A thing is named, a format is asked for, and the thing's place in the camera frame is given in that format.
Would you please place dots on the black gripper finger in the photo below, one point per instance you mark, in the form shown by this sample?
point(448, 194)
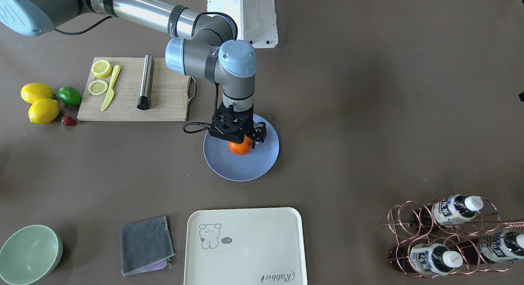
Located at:
point(258, 133)

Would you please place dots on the orange fruit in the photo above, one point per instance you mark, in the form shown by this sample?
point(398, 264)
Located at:
point(241, 148)

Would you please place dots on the blue plate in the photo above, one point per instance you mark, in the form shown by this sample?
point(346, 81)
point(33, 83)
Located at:
point(242, 168)

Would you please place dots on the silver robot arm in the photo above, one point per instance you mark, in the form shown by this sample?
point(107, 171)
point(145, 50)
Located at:
point(202, 46)

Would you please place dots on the wooden cutting board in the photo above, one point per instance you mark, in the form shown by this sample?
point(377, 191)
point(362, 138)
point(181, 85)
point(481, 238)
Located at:
point(168, 96)

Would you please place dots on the cream rabbit tray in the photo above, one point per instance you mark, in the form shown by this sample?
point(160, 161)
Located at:
point(249, 246)

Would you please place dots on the steel muddler with black tip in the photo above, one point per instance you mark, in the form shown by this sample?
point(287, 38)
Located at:
point(144, 101)

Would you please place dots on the yellow plastic knife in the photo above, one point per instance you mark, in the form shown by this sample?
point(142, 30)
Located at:
point(110, 91)

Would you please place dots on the grey folded cloth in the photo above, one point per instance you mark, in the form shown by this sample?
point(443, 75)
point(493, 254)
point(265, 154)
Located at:
point(145, 246)

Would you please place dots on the lemon slice lower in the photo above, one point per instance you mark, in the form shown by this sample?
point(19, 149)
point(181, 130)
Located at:
point(98, 87)

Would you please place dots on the lemon slice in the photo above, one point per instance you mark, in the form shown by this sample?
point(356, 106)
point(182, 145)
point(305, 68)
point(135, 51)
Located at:
point(101, 68)
point(98, 87)

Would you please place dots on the lemon slice upper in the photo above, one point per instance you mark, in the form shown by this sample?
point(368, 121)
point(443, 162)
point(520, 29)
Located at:
point(101, 68)

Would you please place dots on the red strawberry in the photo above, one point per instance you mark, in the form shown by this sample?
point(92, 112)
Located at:
point(68, 121)

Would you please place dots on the green lime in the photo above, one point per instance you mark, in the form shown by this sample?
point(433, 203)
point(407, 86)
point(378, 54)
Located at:
point(69, 96)

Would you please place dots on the dark drink bottle one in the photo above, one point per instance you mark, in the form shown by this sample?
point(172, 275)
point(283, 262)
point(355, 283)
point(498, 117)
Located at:
point(453, 210)

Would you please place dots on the dark drink bottle two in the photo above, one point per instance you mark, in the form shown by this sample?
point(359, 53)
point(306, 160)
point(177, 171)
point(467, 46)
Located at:
point(425, 260)

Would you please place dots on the whole lemon near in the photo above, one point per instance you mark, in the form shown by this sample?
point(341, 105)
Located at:
point(44, 111)

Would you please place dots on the whole lemon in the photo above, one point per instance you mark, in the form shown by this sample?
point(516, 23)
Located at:
point(44, 111)
point(35, 91)

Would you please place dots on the whole lemon far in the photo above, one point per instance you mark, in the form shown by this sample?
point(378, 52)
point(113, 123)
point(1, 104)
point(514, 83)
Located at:
point(35, 91)

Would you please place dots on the green bowl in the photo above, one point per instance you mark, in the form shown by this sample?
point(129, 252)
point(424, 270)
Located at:
point(30, 254)

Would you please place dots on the dark drink bottle three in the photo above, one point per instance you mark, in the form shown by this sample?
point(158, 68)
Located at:
point(499, 247)

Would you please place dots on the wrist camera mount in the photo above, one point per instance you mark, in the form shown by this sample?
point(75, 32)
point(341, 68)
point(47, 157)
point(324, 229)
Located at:
point(226, 124)

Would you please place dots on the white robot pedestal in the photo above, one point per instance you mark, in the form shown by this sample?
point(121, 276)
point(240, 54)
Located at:
point(256, 20)

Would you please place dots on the copper wire bottle rack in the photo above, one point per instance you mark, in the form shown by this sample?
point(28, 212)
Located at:
point(486, 222)

